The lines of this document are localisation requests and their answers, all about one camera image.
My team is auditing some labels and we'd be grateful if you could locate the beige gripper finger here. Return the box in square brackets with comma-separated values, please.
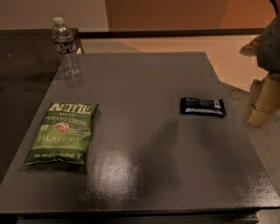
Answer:
[247, 73, 280, 127]
[239, 36, 261, 57]

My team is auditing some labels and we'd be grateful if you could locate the dark blueberry rxbar wrapper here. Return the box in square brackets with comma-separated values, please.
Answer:
[179, 97, 227, 117]

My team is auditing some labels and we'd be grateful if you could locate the green jalapeno chip bag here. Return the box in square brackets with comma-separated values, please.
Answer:
[24, 102, 98, 165]

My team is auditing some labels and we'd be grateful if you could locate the clear plastic water bottle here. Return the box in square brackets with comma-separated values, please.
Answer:
[52, 17, 81, 79]

